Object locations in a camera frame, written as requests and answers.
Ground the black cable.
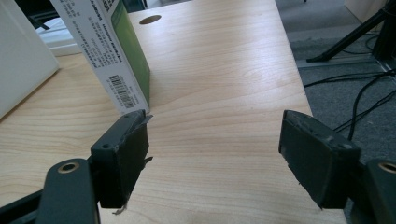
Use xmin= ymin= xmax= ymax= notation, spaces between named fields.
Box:
xmin=332 ymin=68 xmax=396 ymax=142
xmin=303 ymin=70 xmax=396 ymax=89

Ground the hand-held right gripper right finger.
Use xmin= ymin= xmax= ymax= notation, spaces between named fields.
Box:
xmin=277 ymin=109 xmax=362 ymax=210

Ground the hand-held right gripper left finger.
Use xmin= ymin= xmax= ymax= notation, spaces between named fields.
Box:
xmin=90 ymin=108 xmax=154 ymax=216

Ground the white flat tray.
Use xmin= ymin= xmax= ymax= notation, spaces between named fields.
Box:
xmin=35 ymin=17 xmax=82 ymax=58

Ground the black tripod stand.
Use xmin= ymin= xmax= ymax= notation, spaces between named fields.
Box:
xmin=305 ymin=0 xmax=396 ymax=63

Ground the green and white carton box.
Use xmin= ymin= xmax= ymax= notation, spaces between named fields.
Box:
xmin=49 ymin=0 xmax=151 ymax=117

